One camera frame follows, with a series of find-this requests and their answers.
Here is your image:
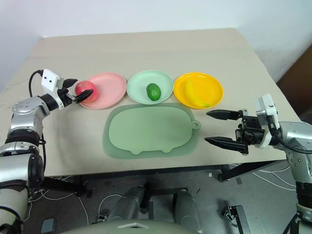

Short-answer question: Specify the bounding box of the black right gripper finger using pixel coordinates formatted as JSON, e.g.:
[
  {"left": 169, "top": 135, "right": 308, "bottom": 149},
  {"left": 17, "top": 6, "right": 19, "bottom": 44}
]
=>
[
  {"left": 204, "top": 136, "right": 250, "bottom": 155},
  {"left": 206, "top": 109, "right": 245, "bottom": 121}
]

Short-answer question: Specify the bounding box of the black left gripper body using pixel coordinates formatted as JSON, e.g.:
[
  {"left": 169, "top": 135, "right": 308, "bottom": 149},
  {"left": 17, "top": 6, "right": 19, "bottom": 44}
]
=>
[{"left": 58, "top": 78, "right": 77, "bottom": 106}]

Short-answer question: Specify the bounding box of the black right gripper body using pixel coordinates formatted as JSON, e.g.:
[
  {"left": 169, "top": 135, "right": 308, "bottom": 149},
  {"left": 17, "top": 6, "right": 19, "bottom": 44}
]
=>
[{"left": 235, "top": 109, "right": 266, "bottom": 147}]

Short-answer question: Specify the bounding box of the red apple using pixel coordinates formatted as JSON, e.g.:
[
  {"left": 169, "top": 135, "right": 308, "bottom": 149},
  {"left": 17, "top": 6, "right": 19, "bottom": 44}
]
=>
[{"left": 74, "top": 80, "right": 98, "bottom": 103}]

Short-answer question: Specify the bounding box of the yellow plate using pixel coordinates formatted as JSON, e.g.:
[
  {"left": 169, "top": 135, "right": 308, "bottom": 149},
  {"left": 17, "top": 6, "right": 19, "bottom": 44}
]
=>
[{"left": 173, "top": 72, "right": 224, "bottom": 110}]

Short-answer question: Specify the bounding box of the pink plate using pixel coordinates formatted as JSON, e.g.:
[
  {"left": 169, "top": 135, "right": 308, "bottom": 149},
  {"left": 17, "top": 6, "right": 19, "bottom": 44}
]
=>
[{"left": 79, "top": 72, "right": 127, "bottom": 110}]

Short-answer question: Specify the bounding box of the light green plate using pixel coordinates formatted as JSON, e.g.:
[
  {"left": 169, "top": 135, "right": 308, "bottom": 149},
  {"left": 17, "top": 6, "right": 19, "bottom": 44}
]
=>
[{"left": 126, "top": 70, "right": 175, "bottom": 105}]

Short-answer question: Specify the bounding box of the yellow banana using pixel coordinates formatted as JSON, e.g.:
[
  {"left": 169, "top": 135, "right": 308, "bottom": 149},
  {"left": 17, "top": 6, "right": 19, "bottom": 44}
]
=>
[{"left": 183, "top": 79, "right": 211, "bottom": 108}]

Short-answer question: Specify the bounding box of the green silicone mat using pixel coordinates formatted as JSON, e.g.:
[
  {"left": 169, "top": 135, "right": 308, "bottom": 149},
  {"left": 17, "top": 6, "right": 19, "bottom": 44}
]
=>
[{"left": 103, "top": 102, "right": 199, "bottom": 159}]

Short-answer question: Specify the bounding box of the brown wooden cabinet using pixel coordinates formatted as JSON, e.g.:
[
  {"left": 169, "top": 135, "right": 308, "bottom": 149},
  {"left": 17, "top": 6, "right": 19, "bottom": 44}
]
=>
[{"left": 277, "top": 46, "right": 312, "bottom": 120}]

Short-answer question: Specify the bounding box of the green lime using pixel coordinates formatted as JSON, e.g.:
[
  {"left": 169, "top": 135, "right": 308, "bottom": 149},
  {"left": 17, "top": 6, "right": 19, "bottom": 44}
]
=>
[{"left": 146, "top": 83, "right": 162, "bottom": 101}]

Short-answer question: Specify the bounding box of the black metal stand foot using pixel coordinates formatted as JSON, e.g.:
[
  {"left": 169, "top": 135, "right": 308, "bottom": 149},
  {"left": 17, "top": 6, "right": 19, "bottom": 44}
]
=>
[{"left": 221, "top": 205, "right": 251, "bottom": 234}]

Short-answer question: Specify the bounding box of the green pig-shaped board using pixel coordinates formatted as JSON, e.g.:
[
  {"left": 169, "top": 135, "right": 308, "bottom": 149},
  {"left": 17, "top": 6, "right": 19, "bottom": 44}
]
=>
[{"left": 108, "top": 105, "right": 202, "bottom": 155}]

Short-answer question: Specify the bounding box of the grey rounded robot leg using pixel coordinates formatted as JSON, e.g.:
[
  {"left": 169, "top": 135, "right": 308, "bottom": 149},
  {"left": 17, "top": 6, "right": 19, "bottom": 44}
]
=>
[
  {"left": 107, "top": 186, "right": 150, "bottom": 220},
  {"left": 174, "top": 190, "right": 202, "bottom": 225}
]

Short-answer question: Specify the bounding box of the grey rounded robot torso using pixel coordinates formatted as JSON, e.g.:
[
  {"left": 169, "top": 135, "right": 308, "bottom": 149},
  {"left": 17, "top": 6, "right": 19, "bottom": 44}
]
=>
[{"left": 58, "top": 215, "right": 203, "bottom": 234}]

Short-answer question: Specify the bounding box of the dark grey floor box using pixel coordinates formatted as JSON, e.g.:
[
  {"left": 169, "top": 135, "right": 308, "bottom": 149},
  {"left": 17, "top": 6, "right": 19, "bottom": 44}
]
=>
[{"left": 41, "top": 218, "right": 56, "bottom": 234}]

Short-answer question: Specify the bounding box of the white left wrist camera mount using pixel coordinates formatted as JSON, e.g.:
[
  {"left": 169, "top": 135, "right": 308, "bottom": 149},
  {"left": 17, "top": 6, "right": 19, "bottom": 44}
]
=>
[{"left": 40, "top": 69, "right": 65, "bottom": 110}]

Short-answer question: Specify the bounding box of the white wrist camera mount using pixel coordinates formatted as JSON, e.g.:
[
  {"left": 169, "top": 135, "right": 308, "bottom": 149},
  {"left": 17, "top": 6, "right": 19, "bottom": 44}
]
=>
[
  {"left": 40, "top": 69, "right": 65, "bottom": 110},
  {"left": 253, "top": 94, "right": 281, "bottom": 149}
]

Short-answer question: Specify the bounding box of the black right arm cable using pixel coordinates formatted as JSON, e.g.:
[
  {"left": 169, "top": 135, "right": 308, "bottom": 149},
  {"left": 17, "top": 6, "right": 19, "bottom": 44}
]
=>
[{"left": 267, "top": 116, "right": 312, "bottom": 154}]

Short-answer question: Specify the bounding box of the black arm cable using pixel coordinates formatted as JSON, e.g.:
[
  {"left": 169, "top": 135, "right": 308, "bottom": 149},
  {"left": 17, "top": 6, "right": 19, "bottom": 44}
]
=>
[
  {"left": 267, "top": 116, "right": 312, "bottom": 154},
  {"left": 28, "top": 70, "right": 44, "bottom": 98}
]

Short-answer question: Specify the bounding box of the black table frame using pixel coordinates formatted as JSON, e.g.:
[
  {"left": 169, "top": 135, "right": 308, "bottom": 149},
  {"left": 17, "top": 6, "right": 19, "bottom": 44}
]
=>
[{"left": 41, "top": 159, "right": 292, "bottom": 220}]

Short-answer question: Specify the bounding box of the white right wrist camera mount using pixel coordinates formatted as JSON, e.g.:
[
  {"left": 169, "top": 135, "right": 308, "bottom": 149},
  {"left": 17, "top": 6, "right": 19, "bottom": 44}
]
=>
[{"left": 253, "top": 94, "right": 281, "bottom": 149}]

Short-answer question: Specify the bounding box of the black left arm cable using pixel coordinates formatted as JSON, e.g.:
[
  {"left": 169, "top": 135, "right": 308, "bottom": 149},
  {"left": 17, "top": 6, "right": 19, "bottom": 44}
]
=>
[{"left": 28, "top": 70, "right": 44, "bottom": 98}]

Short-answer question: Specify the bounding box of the white floor cable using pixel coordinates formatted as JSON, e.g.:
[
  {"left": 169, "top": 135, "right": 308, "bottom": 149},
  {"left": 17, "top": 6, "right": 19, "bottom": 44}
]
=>
[
  {"left": 251, "top": 165, "right": 297, "bottom": 191},
  {"left": 29, "top": 175, "right": 89, "bottom": 221}
]

